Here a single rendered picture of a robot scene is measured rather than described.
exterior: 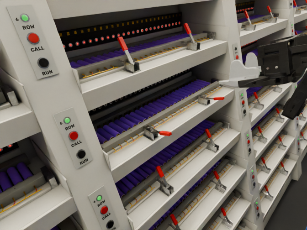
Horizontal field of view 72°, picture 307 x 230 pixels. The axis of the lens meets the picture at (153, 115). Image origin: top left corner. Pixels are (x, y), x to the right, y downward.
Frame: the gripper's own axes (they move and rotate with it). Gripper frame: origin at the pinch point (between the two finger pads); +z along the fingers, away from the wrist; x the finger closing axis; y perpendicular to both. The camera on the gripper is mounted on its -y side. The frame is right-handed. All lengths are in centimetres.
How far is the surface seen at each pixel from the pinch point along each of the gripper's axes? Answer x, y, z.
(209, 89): -19.3, -7.3, 20.5
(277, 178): -74, -86, 23
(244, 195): -29, -65, 21
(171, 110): 2.7, -7.1, 20.5
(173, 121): 4.6, -10.0, 18.9
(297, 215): -66, -105, 11
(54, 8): 29.5, 24.5, 15.8
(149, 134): 16.0, -9.1, 17.7
